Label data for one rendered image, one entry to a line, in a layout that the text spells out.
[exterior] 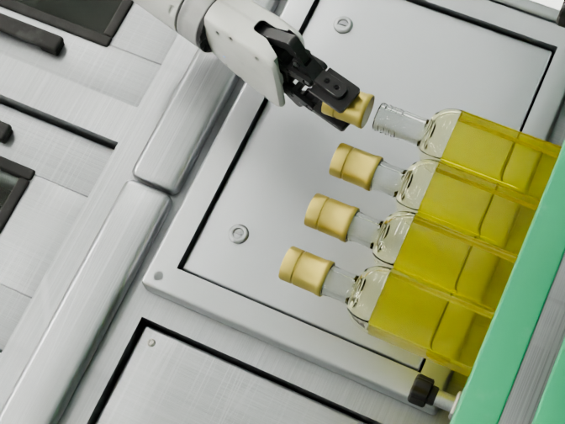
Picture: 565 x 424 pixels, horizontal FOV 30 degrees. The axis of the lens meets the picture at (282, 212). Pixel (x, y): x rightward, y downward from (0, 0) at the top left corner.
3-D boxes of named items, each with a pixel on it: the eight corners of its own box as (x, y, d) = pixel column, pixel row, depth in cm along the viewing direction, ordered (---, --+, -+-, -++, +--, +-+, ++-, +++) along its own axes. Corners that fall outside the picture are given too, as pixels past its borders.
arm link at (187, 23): (185, 54, 115) (203, 68, 114) (170, 11, 106) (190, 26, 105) (229, 6, 116) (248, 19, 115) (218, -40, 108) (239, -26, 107)
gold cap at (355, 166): (382, 166, 105) (342, 151, 106) (383, 151, 101) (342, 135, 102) (368, 197, 104) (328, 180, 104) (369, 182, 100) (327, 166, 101)
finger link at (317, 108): (293, 107, 111) (343, 143, 109) (291, 93, 108) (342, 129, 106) (312, 85, 112) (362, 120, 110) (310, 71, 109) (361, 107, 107)
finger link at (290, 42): (242, 34, 107) (281, 73, 108) (267, 23, 100) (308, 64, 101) (250, 26, 107) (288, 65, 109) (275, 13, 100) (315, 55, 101)
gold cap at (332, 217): (360, 214, 103) (319, 198, 104) (359, 203, 99) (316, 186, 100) (345, 246, 102) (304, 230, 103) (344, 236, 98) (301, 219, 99)
